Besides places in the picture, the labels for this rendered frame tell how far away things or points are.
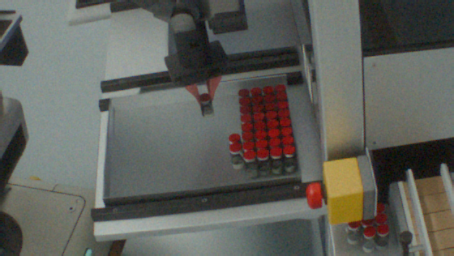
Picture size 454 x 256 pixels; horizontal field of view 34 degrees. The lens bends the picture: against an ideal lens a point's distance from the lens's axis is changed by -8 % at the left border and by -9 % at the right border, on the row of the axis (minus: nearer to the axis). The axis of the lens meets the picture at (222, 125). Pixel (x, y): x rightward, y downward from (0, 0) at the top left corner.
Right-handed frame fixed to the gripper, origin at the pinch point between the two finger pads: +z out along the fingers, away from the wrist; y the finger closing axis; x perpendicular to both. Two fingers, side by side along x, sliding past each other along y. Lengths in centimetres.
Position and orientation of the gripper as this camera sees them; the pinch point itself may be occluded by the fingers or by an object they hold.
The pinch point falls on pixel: (204, 97)
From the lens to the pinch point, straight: 144.5
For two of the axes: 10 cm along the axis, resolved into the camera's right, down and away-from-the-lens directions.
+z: 1.5, 7.1, 6.8
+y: 9.4, -3.1, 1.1
